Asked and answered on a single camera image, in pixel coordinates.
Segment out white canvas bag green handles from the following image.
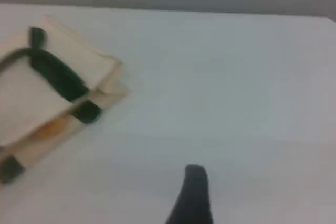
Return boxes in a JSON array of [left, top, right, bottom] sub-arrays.
[[0, 14, 129, 185]]

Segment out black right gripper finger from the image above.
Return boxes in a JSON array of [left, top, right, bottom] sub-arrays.
[[164, 163, 215, 224]]

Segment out long striped orange bread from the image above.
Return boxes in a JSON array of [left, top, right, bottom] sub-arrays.
[[33, 115, 72, 142]]

